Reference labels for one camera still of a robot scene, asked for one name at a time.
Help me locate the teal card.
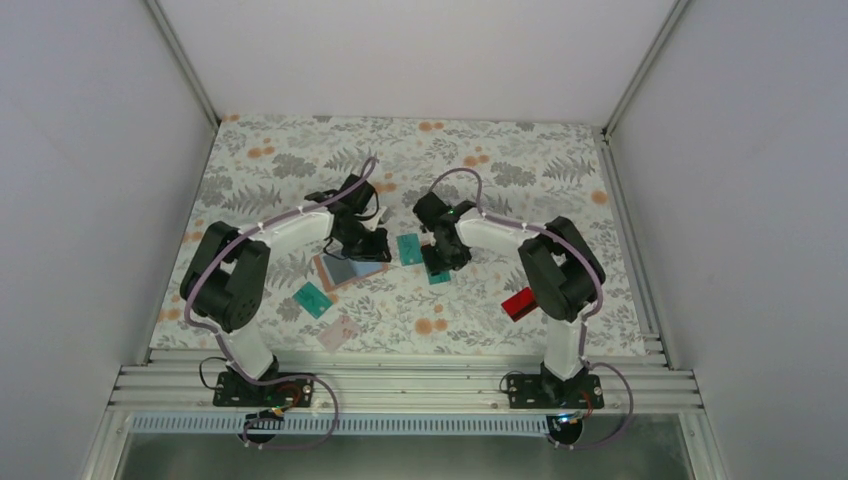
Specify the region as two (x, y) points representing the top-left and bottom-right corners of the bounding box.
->
(397, 233), (423, 266)
(292, 282), (334, 319)
(427, 271), (451, 285)

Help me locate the pale pink card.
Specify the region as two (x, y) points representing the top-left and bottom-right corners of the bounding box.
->
(317, 315), (361, 353)

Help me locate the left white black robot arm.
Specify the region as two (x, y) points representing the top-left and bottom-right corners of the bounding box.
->
(180, 174), (391, 405)

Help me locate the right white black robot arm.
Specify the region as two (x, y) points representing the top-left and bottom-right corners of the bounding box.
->
(413, 192), (606, 407)

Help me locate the red card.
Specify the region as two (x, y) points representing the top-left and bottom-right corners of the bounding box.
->
(501, 287), (538, 322)

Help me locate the floral patterned table mat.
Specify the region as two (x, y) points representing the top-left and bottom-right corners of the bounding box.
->
(151, 114), (646, 356)

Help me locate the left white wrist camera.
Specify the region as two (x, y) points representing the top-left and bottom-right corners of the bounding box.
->
(365, 206), (389, 230)

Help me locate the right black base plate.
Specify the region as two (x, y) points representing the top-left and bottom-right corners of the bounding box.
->
(502, 373), (605, 410)

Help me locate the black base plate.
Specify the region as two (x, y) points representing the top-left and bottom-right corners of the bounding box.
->
(212, 372), (314, 408)
(502, 373), (605, 410)

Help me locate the grey slotted cable duct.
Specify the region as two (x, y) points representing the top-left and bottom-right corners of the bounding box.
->
(129, 412), (549, 437)

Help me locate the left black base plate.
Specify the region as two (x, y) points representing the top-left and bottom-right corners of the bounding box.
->
(212, 372), (314, 408)

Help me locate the aluminium rail frame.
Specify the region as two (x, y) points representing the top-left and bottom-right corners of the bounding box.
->
(109, 349), (704, 414)

